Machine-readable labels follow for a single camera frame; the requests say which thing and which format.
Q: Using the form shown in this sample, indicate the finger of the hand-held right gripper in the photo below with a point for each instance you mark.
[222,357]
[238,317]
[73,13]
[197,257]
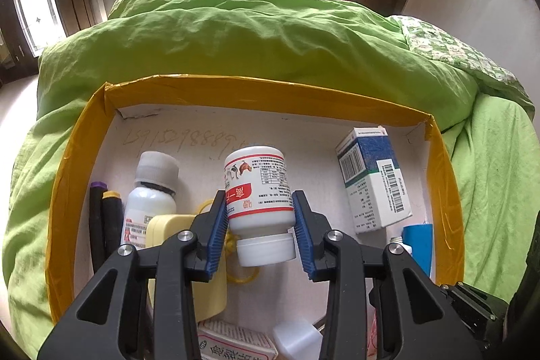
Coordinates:
[472,309]

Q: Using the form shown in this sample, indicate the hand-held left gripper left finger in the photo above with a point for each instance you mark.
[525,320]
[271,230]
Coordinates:
[215,237]

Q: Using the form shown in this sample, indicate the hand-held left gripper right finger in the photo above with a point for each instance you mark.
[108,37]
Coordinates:
[303,237]

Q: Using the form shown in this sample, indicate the yellow cartoon case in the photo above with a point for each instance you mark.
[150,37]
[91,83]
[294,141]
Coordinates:
[168,225]

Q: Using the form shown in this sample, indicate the white bottle red label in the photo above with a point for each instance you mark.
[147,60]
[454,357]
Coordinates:
[259,195]

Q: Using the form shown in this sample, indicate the plain white bottle clear cap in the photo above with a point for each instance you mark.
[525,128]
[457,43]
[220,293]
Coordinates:
[147,208]

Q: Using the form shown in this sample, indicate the blue and white carton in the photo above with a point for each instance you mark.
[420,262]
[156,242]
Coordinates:
[371,191]

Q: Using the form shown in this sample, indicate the white charger plug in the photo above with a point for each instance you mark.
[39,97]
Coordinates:
[295,339]

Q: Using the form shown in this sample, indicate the black pen yellow cap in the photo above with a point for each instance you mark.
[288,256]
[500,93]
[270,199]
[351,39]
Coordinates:
[113,225]

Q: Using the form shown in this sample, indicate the small white box red print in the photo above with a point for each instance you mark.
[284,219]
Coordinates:
[236,343]

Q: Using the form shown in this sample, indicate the black pen purple cap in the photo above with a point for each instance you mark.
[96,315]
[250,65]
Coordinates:
[98,225]

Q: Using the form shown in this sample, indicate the yellow cardboard box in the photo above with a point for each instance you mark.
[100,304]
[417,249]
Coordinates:
[253,94]

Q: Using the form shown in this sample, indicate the green blanket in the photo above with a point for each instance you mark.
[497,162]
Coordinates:
[253,31]

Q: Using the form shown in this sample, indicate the green floral patterned cloth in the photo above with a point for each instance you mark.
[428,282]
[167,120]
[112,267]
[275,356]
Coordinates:
[455,48]

